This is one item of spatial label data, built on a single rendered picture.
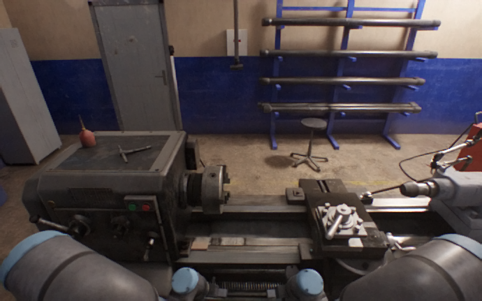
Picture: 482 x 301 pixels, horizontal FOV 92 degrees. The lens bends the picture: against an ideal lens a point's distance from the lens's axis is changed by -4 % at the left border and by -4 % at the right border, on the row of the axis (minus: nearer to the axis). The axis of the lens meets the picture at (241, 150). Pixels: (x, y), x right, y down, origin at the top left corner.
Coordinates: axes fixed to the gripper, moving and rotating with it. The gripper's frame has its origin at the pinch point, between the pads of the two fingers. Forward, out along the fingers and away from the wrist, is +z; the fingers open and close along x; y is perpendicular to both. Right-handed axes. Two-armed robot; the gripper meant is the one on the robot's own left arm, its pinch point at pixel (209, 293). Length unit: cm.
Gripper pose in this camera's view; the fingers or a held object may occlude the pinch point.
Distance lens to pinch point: 131.9
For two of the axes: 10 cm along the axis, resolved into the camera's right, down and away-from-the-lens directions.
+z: 1.8, 6.1, 7.7
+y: 1.2, -7.9, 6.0
